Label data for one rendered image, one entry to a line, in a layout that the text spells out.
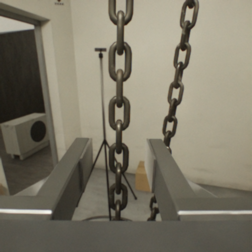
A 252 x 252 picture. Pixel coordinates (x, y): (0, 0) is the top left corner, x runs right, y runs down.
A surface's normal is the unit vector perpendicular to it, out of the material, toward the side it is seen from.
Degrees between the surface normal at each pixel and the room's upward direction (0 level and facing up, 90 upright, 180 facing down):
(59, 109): 90
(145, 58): 90
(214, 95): 90
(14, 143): 90
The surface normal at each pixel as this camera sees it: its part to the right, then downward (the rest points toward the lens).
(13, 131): -0.29, 0.29
